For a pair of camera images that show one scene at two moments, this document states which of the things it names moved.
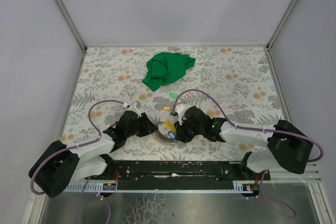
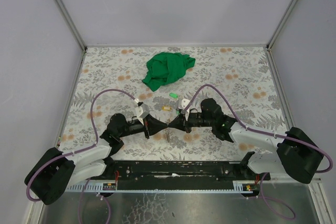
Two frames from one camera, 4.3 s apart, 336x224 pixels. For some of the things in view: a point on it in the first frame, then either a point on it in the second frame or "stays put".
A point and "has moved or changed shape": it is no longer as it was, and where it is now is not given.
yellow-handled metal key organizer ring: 169,124 has moved or changed shape
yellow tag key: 166,108 stays put
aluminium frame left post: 64,10 stays put
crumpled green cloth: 166,67 stays put
